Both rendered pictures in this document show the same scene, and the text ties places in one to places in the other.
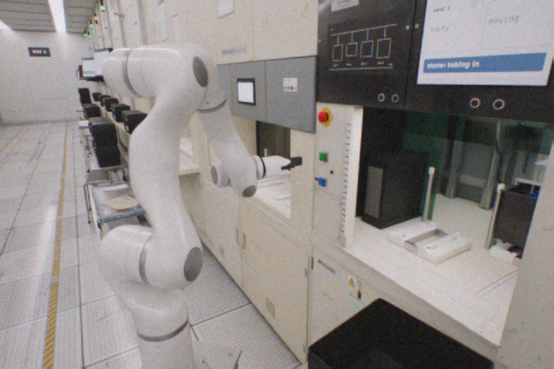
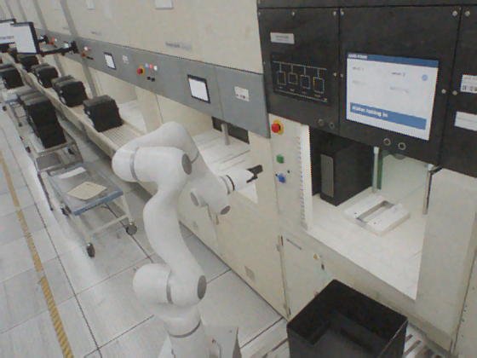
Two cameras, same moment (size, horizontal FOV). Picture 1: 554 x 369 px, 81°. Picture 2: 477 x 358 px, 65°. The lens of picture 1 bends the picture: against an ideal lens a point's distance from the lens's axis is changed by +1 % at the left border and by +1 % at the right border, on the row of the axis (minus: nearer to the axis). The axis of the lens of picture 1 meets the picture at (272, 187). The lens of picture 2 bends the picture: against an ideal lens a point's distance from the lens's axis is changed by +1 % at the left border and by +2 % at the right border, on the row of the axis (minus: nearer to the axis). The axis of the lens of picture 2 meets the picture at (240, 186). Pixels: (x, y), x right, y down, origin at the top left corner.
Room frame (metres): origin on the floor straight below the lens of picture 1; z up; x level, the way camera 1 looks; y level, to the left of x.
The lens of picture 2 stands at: (-0.25, 0.01, 1.95)
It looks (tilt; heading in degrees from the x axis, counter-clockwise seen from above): 30 degrees down; 0
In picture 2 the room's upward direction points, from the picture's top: 9 degrees counter-clockwise
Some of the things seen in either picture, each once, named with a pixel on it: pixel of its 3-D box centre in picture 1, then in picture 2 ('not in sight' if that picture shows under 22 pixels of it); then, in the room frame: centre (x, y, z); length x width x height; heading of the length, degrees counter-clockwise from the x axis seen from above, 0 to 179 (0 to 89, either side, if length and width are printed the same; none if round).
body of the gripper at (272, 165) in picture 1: (270, 165); (237, 179); (1.09, 0.00, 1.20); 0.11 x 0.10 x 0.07; 120
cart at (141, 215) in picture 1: (126, 217); (92, 202); (2.83, 1.38, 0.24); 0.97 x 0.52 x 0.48; 33
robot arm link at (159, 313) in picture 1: (144, 276); (166, 296); (0.64, 0.30, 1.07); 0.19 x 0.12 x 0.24; 70
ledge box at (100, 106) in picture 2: not in sight; (102, 112); (3.28, 1.16, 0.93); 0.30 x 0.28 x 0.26; 27
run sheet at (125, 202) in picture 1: (122, 202); (86, 189); (2.66, 1.31, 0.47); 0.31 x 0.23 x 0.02; 52
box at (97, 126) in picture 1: (104, 132); (40, 111); (4.02, 2.06, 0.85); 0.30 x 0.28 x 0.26; 29
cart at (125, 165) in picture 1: (110, 174); (56, 152); (4.30, 2.22, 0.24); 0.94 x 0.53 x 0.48; 30
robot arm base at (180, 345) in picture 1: (167, 352); (189, 340); (0.63, 0.26, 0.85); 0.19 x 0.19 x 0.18
